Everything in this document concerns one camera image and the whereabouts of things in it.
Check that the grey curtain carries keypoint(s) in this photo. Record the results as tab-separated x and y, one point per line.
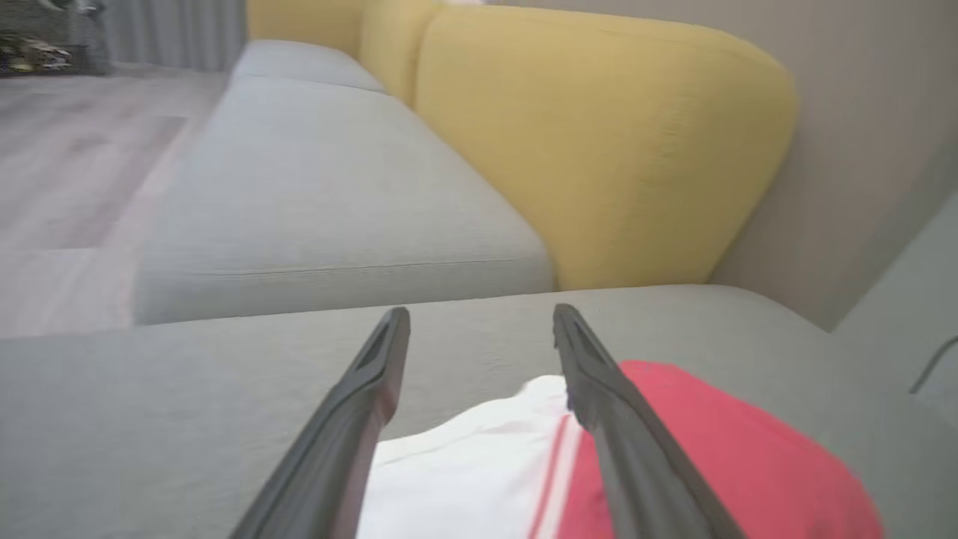
172	34

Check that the large yellow sofa back cushion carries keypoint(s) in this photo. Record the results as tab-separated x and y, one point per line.
599	150

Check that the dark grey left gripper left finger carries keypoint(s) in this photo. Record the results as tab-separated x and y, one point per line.
337	442

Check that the red white basketball jersey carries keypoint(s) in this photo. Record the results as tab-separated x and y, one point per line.
748	464

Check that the small grey sofa seat cushion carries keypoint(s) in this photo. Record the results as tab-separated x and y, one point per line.
299	64

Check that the narrow yellow sofa back cushion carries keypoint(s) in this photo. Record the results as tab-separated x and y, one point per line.
389	45

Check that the grey fabric sofa chaise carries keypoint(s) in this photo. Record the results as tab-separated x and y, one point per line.
150	419

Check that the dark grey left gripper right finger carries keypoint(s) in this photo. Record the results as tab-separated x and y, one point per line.
636	464

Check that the wide grey sofa seat cushion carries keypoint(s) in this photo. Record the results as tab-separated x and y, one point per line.
314	209

